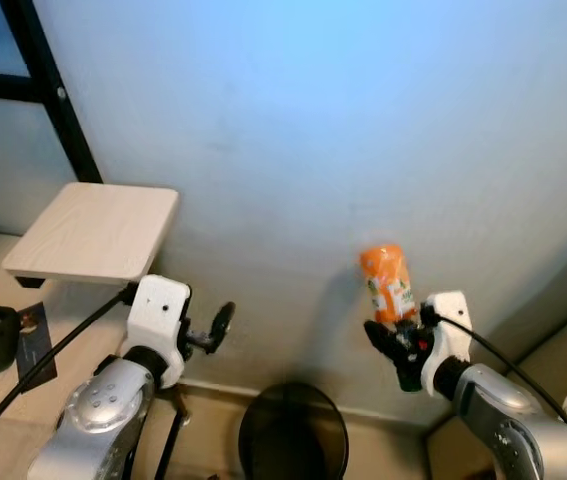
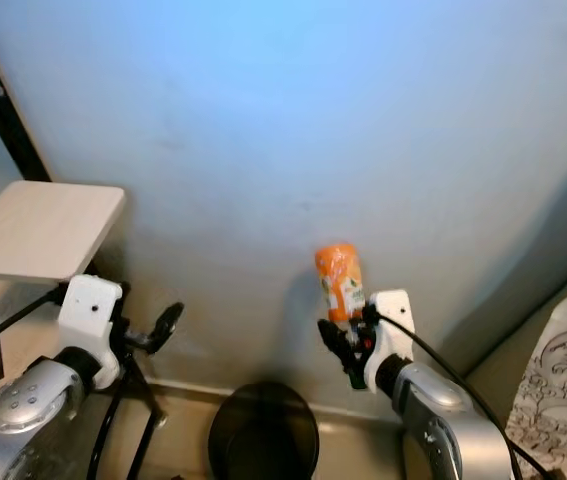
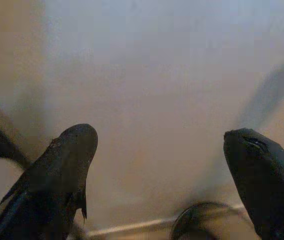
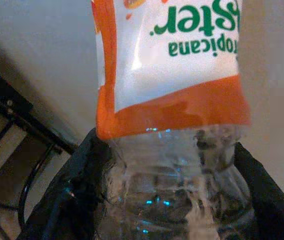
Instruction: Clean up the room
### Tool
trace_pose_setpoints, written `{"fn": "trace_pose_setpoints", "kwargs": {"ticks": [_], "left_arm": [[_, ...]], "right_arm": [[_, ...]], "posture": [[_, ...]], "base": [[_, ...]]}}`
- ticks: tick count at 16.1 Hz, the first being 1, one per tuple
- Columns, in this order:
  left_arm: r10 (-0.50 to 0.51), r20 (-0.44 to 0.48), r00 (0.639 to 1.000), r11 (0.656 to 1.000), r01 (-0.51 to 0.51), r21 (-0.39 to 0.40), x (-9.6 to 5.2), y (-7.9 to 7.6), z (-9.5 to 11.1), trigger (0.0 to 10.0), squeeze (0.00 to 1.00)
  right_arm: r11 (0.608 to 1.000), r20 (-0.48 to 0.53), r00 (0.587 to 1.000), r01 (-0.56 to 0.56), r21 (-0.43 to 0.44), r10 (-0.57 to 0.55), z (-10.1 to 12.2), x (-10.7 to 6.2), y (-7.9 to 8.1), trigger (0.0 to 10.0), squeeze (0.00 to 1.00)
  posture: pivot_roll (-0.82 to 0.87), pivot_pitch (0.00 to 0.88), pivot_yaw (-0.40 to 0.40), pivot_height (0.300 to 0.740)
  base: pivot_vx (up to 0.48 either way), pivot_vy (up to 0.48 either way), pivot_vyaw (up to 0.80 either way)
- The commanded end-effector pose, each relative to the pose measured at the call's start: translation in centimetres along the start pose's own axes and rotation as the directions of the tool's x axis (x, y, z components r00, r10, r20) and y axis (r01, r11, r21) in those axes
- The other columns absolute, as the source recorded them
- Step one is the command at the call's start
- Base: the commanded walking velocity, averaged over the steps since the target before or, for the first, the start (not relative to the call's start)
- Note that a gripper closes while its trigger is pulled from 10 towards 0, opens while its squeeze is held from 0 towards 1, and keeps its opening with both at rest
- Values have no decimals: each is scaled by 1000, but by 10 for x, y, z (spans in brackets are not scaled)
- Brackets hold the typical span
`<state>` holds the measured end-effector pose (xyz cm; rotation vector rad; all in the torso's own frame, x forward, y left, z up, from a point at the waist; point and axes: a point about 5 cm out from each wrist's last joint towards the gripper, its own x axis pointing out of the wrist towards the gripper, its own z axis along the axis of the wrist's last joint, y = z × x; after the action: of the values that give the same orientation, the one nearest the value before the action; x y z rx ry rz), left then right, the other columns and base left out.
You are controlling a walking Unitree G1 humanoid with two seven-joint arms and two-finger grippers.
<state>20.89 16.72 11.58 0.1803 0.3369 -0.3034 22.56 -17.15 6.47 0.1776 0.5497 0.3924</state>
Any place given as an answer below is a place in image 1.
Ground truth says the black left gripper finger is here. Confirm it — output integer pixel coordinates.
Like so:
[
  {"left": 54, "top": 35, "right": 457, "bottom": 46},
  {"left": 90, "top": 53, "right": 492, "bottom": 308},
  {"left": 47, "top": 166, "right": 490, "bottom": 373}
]
[{"left": 208, "top": 302, "right": 236, "bottom": 353}]

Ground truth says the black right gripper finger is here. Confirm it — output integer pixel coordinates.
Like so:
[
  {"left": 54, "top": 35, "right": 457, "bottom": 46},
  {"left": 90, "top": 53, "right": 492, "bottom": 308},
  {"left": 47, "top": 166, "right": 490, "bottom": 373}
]
[{"left": 363, "top": 318, "right": 400, "bottom": 361}]

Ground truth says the orange juice bottle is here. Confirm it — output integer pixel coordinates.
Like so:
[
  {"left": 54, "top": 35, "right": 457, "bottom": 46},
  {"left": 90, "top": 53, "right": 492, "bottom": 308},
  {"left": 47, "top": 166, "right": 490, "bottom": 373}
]
[{"left": 359, "top": 243, "right": 419, "bottom": 326}]

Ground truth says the black waste bin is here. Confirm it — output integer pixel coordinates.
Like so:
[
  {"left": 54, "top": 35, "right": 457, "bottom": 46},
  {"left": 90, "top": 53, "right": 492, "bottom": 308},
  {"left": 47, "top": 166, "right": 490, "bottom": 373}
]
[{"left": 237, "top": 380, "right": 351, "bottom": 480}]

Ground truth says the light wooden side table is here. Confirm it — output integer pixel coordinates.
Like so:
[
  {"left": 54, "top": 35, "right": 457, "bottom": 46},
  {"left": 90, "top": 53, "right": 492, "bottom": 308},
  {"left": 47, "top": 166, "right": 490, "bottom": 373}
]
[{"left": 1, "top": 182, "right": 180, "bottom": 289}]

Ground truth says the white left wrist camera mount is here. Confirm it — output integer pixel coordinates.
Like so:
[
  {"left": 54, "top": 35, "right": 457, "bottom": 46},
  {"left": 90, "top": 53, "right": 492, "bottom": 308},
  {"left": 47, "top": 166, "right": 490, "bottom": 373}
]
[{"left": 123, "top": 275, "right": 192, "bottom": 386}]

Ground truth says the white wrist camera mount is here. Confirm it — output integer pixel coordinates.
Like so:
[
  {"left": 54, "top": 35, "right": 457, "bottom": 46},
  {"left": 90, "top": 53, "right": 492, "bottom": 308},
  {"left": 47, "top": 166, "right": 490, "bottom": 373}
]
[
  {"left": 123, "top": 275, "right": 192, "bottom": 386},
  {"left": 421, "top": 290, "right": 474, "bottom": 391}
]

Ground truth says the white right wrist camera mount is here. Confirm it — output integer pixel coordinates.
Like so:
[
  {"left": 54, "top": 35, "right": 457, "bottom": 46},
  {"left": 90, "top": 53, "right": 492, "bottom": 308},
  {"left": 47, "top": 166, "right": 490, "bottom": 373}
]
[{"left": 421, "top": 290, "right": 474, "bottom": 391}]

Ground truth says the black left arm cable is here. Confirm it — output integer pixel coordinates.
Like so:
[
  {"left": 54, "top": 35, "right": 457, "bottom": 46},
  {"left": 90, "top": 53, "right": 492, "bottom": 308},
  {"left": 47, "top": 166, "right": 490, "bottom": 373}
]
[{"left": 0, "top": 288, "right": 134, "bottom": 466}]

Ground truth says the black metal window frame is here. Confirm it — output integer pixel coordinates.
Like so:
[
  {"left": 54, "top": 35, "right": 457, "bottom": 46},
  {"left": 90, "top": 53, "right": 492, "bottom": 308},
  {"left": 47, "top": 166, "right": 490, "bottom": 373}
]
[{"left": 0, "top": 0, "right": 104, "bottom": 184}]

